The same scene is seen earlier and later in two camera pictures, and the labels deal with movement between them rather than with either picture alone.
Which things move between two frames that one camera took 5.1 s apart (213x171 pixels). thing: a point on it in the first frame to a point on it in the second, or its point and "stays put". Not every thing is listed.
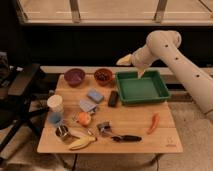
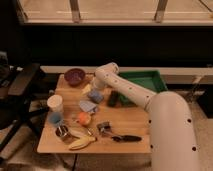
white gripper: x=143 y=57 to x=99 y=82
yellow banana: x=81 y=143 stays put
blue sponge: x=95 y=95 stays put
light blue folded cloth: x=86 y=106 stays put
